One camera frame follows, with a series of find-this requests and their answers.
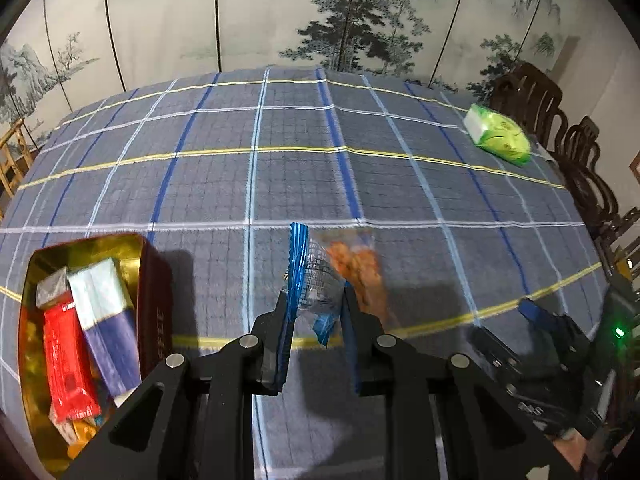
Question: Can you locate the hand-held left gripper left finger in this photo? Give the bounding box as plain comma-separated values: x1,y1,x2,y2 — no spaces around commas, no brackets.
62,287,296,480

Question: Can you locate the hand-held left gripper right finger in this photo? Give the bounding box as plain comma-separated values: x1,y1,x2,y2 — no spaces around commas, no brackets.
341,282,571,480

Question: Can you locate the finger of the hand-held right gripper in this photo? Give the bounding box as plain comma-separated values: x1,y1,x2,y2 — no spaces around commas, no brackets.
517,297,566,336

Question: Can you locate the clear packet of fried twists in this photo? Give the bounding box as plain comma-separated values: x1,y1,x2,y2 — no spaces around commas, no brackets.
320,227,396,328

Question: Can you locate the maroon tin box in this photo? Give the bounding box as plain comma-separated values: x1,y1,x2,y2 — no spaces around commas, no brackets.
17,232,175,478

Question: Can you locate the white and blue snack packet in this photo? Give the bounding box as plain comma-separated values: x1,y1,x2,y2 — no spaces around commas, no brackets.
67,256,142,400

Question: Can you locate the yellow snack packet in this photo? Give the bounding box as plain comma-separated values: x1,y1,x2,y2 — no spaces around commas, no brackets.
49,412,103,461

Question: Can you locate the dark carved wooden chair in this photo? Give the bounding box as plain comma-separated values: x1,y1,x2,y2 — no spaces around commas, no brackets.
550,115,640,261
487,62,563,141

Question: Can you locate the plaid tablecloth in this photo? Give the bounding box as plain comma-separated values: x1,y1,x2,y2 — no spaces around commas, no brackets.
0,66,616,480

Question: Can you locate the green tissue pack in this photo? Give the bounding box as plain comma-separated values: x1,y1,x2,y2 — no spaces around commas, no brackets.
462,103,532,167

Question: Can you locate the light wooden chair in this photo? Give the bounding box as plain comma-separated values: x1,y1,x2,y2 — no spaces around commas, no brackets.
0,117,38,211

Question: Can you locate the painted folding screen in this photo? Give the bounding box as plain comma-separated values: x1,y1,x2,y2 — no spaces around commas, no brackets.
0,0,586,131

